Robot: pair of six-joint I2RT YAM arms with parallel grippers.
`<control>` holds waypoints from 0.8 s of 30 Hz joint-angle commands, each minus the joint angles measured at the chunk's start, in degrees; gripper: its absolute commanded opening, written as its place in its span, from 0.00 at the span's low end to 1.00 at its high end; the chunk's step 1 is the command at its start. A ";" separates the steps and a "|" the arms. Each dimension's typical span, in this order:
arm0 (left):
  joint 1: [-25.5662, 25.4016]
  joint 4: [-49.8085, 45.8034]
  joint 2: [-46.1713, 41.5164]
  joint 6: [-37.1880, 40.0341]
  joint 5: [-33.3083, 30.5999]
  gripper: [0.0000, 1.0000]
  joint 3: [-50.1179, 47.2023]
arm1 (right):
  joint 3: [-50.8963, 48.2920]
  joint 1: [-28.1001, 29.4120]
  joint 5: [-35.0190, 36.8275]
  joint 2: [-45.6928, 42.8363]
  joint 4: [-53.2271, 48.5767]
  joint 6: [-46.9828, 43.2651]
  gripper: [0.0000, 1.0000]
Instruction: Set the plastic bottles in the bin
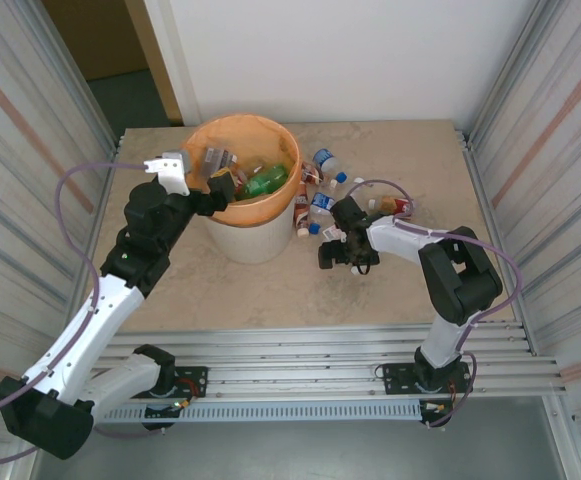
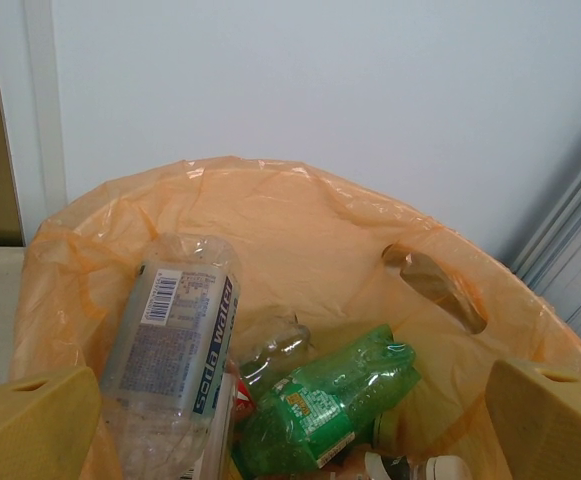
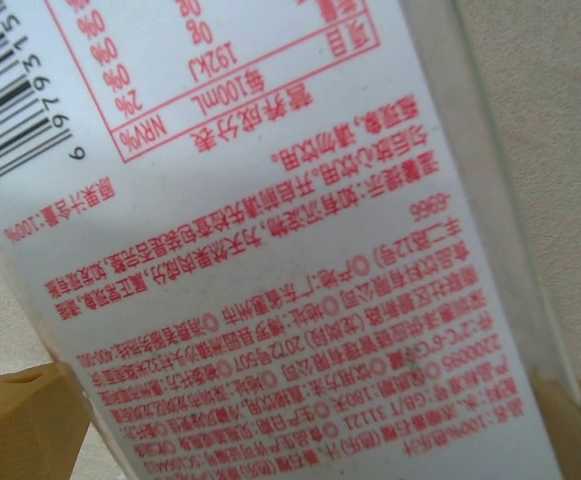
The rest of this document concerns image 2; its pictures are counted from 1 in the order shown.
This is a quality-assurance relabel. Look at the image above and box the clear bottle red label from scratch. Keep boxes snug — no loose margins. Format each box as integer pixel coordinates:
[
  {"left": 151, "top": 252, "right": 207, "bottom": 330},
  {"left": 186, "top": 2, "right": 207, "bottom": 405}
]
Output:
[{"left": 232, "top": 312, "right": 316, "bottom": 426}]

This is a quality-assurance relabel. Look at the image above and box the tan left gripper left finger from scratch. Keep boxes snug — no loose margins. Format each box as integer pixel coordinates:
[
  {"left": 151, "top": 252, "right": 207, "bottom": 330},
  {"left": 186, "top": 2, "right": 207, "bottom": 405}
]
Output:
[{"left": 0, "top": 363, "right": 105, "bottom": 480}]

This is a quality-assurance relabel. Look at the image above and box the soda water bottle blue label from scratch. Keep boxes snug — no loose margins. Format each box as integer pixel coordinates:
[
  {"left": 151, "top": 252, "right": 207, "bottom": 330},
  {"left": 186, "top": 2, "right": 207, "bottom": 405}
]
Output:
[{"left": 98, "top": 232, "right": 244, "bottom": 480}]

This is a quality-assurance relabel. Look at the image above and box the ribbed metal side panel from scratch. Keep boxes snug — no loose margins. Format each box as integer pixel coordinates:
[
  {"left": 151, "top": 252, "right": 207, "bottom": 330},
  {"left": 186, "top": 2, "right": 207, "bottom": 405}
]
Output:
[{"left": 512, "top": 114, "right": 581, "bottom": 361}]

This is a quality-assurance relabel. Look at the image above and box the white bin with orange liner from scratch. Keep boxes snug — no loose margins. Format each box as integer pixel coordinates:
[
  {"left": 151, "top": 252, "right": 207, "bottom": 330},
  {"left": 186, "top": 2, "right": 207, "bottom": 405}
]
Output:
[{"left": 8, "top": 155, "right": 581, "bottom": 480}]

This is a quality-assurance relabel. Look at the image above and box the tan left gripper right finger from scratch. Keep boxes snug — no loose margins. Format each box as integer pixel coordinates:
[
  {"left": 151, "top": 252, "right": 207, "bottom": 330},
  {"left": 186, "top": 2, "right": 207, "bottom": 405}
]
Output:
[{"left": 486, "top": 357, "right": 581, "bottom": 480}]

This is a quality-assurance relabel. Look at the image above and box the white door frame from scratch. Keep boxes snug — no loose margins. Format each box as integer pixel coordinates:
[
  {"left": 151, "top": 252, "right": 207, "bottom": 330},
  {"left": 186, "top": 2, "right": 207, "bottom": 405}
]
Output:
[{"left": 0, "top": 0, "right": 69, "bottom": 246}]

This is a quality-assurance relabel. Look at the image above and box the crushed green bottle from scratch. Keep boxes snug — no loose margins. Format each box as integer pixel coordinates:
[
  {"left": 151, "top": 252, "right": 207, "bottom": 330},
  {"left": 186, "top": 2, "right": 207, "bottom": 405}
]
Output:
[{"left": 230, "top": 323, "right": 417, "bottom": 474}]

